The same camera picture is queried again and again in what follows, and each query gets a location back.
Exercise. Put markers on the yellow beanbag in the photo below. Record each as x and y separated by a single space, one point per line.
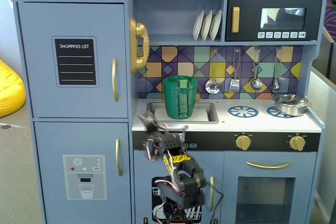
10 90

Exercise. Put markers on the gold toy faucet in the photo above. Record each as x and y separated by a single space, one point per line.
198 97

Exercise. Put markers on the green plastic bucket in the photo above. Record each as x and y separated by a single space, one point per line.
173 98

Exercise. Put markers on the grey partition panel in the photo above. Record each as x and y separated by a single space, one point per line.
323 129

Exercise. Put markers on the steel ladle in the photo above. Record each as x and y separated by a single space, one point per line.
256 84

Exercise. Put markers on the blue fridge door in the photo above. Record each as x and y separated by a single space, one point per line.
78 19
78 140

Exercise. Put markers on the gold stove knob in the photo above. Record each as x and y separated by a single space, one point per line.
297 143
243 142

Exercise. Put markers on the grey toy sink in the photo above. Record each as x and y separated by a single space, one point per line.
210 115

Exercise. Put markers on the gold toy telephone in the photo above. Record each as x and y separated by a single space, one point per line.
139 45

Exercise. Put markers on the black microwave door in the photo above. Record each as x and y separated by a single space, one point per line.
249 19

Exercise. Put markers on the steel slotted spatula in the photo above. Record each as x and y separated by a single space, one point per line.
234 86

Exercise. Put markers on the steel slotted skimmer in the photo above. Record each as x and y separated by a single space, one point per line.
212 86

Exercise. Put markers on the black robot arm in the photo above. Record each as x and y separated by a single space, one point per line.
189 182

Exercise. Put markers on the blue oven door with window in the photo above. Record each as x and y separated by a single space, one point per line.
231 182

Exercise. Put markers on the steel pot with lid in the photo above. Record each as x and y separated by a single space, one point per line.
291 106

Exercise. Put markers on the blue toy kitchen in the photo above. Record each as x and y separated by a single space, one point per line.
183 127

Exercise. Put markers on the blue cabinet door dishwasher print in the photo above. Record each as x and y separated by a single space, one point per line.
147 166

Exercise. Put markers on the steel spoon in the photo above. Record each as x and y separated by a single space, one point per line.
276 85

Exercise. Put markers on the blue upper fridge door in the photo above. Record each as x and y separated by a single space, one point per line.
78 19

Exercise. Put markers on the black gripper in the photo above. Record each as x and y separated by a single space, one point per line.
150 125

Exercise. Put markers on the white toy plate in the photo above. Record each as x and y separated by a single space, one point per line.
216 24
197 27
207 26

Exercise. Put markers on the blue lower fridge door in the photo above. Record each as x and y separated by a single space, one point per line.
78 140

